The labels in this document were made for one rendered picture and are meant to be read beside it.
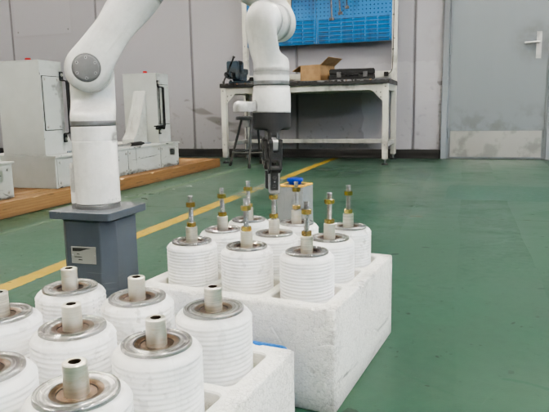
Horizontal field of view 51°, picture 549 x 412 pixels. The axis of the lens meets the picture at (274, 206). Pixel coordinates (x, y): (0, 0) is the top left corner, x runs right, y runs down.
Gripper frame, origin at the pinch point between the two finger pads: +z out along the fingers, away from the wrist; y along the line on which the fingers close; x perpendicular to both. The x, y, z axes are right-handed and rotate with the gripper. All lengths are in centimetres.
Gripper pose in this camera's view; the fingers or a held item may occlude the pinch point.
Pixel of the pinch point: (272, 184)
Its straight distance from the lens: 115.2
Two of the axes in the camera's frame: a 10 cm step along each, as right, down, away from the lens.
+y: -1.1, -1.6, 9.8
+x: -9.9, 0.2, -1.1
